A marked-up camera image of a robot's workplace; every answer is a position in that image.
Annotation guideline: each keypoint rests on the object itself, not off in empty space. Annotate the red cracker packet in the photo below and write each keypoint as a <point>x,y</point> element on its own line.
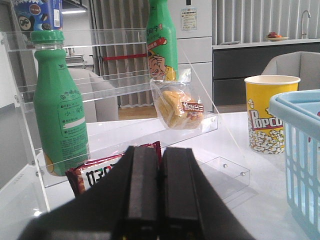
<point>86,175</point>

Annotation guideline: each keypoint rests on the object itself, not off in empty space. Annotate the green cartoon bottle upper shelf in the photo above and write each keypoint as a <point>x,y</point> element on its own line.
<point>161,42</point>

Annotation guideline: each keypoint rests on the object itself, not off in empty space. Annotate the packaged yellow bread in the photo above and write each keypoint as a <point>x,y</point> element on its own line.
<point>177,105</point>

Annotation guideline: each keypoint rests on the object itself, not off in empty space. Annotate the fruit plate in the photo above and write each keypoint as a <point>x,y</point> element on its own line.
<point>275,37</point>

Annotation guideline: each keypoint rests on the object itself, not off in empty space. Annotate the yellow popcorn cup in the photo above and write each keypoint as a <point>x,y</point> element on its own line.
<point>265,131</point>

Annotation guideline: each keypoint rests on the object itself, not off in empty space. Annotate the grey armchair right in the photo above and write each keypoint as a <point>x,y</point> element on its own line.
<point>302,64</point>

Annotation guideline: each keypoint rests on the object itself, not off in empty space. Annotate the blue cookie package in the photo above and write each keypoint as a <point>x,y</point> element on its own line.
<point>38,15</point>

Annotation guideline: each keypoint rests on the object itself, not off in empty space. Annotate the clear acrylic display shelf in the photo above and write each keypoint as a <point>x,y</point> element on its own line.
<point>24,194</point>

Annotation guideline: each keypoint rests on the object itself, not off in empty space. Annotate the dark kitchen counter cabinet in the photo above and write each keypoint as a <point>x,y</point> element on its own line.
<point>231,64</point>

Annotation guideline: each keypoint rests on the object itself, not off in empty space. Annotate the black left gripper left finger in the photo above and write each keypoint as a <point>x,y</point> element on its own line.
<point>121,206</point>

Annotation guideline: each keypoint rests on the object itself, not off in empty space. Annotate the chrome faucet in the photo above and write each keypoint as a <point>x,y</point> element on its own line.
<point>304,24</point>

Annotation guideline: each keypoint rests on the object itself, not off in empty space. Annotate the white refrigerator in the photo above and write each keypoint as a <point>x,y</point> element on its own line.
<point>193,23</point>

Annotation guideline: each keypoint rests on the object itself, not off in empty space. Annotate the grey sofa left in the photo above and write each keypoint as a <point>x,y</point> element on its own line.
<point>98,95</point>

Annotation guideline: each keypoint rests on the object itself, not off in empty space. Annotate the light blue plastic basket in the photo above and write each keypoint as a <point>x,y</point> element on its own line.
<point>300,114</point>

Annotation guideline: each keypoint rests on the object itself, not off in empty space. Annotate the green bottle lower shelf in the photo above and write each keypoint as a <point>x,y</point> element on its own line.
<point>58,105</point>

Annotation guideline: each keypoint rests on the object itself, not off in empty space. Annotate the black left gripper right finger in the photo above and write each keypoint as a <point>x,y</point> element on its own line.
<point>191,209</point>

